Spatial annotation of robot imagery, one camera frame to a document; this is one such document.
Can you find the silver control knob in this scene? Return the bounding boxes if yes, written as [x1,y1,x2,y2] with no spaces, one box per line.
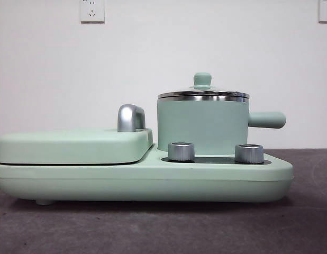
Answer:
[167,142,195,161]
[234,144,265,164]

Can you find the glass lid with green knob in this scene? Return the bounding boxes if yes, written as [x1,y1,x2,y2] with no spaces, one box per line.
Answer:
[157,72,251,99]

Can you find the mint green pot with handle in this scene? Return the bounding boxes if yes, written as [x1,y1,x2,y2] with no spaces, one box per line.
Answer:
[157,95,287,156]

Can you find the silver griddle cover handle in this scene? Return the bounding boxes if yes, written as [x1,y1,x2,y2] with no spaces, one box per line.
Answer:
[117,104,147,132]

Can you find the mint green cooker base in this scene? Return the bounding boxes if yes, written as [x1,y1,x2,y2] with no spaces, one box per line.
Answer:
[0,144,294,206]

